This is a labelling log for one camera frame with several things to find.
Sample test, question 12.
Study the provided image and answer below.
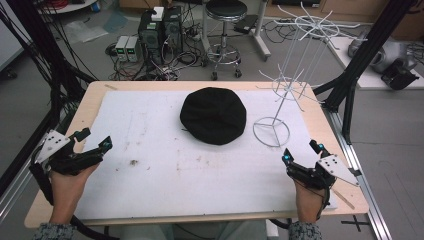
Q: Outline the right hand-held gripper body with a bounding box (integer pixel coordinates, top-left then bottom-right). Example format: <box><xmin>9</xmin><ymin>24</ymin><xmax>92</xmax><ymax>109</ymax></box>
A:
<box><xmin>285</xmin><ymin>154</ymin><xmax>361</xmax><ymax>192</ymax></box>

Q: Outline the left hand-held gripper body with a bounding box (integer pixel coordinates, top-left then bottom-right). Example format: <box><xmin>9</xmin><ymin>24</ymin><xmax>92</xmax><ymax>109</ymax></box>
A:
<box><xmin>35</xmin><ymin>129</ymin><xmax>105</xmax><ymax>177</ymax></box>

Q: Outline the white wire rack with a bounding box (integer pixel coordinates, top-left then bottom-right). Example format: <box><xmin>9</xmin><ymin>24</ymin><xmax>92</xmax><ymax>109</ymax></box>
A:
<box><xmin>252</xmin><ymin>1</ymin><xmax>368</xmax><ymax>149</ymax></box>

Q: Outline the black hat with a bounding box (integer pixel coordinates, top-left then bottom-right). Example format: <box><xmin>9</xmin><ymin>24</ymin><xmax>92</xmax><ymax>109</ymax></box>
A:
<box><xmin>179</xmin><ymin>86</ymin><xmax>248</xmax><ymax>146</ymax></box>

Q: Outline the person's right hand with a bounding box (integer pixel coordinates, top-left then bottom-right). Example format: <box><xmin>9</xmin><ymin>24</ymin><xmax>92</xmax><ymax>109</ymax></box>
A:
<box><xmin>292</xmin><ymin>179</ymin><xmax>327</xmax><ymax>224</ymax></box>

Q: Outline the person's left hand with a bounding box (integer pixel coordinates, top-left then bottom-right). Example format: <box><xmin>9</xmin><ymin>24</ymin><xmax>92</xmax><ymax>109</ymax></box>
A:
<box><xmin>49</xmin><ymin>163</ymin><xmax>100</xmax><ymax>225</ymax></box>

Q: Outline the white floor board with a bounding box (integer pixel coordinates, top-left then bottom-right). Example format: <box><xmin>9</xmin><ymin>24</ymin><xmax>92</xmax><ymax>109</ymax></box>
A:
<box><xmin>327</xmin><ymin>35</ymin><xmax>424</xmax><ymax>91</ymax></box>

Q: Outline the white table mat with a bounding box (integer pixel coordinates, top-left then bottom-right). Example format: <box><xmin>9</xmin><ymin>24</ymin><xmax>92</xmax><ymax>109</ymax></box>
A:
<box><xmin>74</xmin><ymin>89</ymin><xmax>338</xmax><ymax>222</ymax></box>

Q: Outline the grey power supply unit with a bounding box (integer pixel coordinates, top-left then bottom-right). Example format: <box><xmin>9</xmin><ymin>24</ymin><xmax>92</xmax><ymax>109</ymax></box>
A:
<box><xmin>125</xmin><ymin>35</ymin><xmax>142</xmax><ymax>63</ymax></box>
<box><xmin>114</xmin><ymin>35</ymin><xmax>130</xmax><ymax>63</ymax></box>

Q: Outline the clear plastic sheet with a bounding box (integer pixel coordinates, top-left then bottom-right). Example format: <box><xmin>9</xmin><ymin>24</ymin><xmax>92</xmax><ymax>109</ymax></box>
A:
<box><xmin>62</xmin><ymin>19</ymin><xmax>109</xmax><ymax>44</ymax></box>

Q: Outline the grey and black machine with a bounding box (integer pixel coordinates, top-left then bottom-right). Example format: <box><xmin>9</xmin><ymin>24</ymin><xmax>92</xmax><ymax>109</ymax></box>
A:
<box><xmin>347</xmin><ymin>35</ymin><xmax>420</xmax><ymax>91</ymax></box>

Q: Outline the black computer tower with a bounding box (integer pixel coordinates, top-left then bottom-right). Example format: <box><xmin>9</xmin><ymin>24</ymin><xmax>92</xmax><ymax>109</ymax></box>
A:
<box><xmin>162</xmin><ymin>5</ymin><xmax>184</xmax><ymax>56</ymax></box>
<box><xmin>137</xmin><ymin>9</ymin><xmax>165</xmax><ymax>66</ymax></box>

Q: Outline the white table leg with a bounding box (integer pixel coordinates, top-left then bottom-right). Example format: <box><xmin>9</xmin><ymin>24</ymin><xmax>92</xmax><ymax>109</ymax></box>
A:
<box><xmin>253</xmin><ymin>0</ymin><xmax>272</xmax><ymax>63</ymax></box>

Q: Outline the white round table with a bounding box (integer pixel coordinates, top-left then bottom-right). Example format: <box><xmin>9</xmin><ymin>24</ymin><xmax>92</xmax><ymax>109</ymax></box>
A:
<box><xmin>35</xmin><ymin>0</ymin><xmax>98</xmax><ymax>15</ymax></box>

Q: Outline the black flat device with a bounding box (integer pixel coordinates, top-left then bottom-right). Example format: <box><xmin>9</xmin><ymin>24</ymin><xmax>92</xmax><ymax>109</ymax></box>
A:
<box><xmin>233</xmin><ymin>14</ymin><xmax>259</xmax><ymax>35</ymax></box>

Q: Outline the white box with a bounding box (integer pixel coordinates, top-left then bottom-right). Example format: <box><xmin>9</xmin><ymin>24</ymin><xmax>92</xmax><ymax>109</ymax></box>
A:
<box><xmin>151</xmin><ymin>6</ymin><xmax>165</xmax><ymax>22</ymax></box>

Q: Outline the black round stool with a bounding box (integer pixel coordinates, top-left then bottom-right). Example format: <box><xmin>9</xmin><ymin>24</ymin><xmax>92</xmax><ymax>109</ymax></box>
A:
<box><xmin>201</xmin><ymin>0</ymin><xmax>249</xmax><ymax>82</ymax></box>

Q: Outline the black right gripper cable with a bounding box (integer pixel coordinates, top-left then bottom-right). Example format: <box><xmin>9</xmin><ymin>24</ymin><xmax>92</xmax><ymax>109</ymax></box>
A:
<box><xmin>314</xmin><ymin>186</ymin><xmax>332</xmax><ymax>222</ymax></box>

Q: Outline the aluminium rail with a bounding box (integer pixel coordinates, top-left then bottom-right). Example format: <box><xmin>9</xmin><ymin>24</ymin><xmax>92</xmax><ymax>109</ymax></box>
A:
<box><xmin>324</xmin><ymin>108</ymin><xmax>393</xmax><ymax>240</ymax></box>

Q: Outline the black metal frame post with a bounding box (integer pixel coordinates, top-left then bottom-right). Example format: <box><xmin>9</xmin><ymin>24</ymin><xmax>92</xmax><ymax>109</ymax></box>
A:
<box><xmin>313</xmin><ymin>0</ymin><xmax>419</xmax><ymax>145</ymax></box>
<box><xmin>0</xmin><ymin>0</ymin><xmax>98</xmax><ymax>198</ymax></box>

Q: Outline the tangle of floor cables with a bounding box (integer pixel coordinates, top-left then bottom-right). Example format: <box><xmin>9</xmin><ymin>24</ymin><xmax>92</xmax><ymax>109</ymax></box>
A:
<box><xmin>104</xmin><ymin>19</ymin><xmax>214</xmax><ymax>82</ymax></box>

